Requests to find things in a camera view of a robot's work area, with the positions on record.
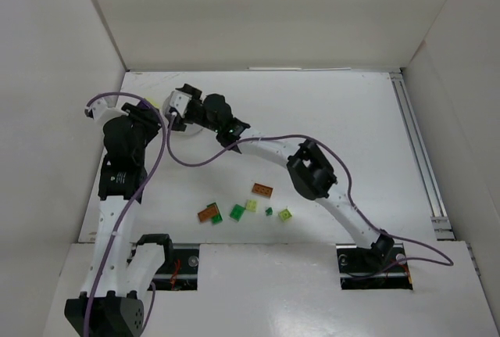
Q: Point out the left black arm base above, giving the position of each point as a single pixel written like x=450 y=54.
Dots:
x=180 y=273

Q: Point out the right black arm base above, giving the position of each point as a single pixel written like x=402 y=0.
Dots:
x=359 y=272

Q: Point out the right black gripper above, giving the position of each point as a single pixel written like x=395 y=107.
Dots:
x=187 y=92

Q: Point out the lime transparent lego brick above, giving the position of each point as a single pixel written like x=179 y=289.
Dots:
x=284 y=215

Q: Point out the orange lego brick right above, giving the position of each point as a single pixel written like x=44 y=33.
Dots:
x=262 y=190

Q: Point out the green lego under orange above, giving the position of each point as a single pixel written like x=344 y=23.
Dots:
x=217 y=218

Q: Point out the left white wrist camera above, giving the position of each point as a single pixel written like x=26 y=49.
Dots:
x=102 y=110

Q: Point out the orange lego brick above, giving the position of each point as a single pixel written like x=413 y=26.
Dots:
x=262 y=190
x=208 y=213

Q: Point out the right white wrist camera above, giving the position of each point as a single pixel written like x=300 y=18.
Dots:
x=177 y=104

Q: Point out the white round divided container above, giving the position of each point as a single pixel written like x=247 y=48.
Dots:
x=181 y=125

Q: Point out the pale yellow lego brick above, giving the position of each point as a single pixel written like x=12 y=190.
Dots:
x=251 y=205

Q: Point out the orange lego brick left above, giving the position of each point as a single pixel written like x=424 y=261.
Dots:
x=208 y=213

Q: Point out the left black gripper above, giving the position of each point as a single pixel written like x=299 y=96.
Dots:
x=140 y=112

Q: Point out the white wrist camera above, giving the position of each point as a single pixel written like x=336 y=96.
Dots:
x=177 y=104
x=102 y=110

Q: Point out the aluminium rail right edge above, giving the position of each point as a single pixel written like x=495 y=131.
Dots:
x=438 y=213

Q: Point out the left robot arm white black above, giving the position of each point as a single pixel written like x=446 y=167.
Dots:
x=112 y=298

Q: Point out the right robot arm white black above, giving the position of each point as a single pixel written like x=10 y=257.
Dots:
x=311 y=173

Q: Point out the green lego brick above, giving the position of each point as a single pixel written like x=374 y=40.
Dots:
x=237 y=212

